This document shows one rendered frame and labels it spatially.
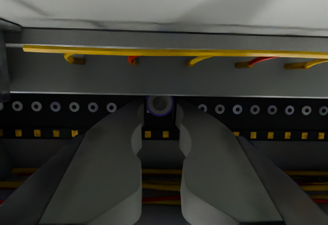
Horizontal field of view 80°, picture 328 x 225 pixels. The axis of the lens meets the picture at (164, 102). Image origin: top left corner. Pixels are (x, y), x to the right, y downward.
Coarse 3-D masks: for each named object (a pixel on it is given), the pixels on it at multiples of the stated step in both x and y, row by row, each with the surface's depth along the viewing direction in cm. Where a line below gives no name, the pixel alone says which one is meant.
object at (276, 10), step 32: (0, 0) 4; (32, 0) 4; (64, 0) 4; (96, 0) 4; (128, 0) 4; (160, 0) 4; (192, 0) 4; (224, 0) 4; (256, 0) 4; (288, 0) 4; (320, 0) 4; (224, 32) 7; (256, 32) 7; (288, 32) 7; (320, 32) 7
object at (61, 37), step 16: (32, 32) 7; (48, 32) 7; (64, 32) 7; (80, 32) 7; (96, 32) 7; (112, 32) 7; (128, 32) 7; (144, 32) 7; (160, 32) 7; (176, 32) 7; (192, 32) 7; (128, 48) 7; (144, 48) 7; (160, 48) 7; (176, 48) 7; (192, 48) 7; (208, 48) 7; (224, 48) 7; (240, 48) 7; (256, 48) 7; (272, 48) 7; (288, 48) 7; (304, 48) 7; (320, 48) 7
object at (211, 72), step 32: (32, 64) 8; (64, 64) 8; (96, 64) 8; (128, 64) 8; (160, 64) 8; (192, 64) 7; (224, 64) 8; (256, 64) 8; (288, 64) 8; (320, 64) 8; (224, 96) 8; (256, 96) 8; (288, 96) 8; (320, 96) 8
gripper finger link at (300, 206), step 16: (240, 144) 8; (256, 160) 8; (272, 176) 7; (288, 176) 7; (272, 192) 6; (288, 192) 6; (304, 192) 6; (288, 208) 6; (304, 208) 6; (320, 208) 6; (288, 224) 5; (304, 224) 5; (320, 224) 5
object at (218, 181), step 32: (192, 128) 9; (224, 128) 9; (192, 160) 7; (224, 160) 8; (192, 192) 6; (224, 192) 6; (256, 192) 6; (192, 224) 7; (224, 224) 6; (256, 224) 6
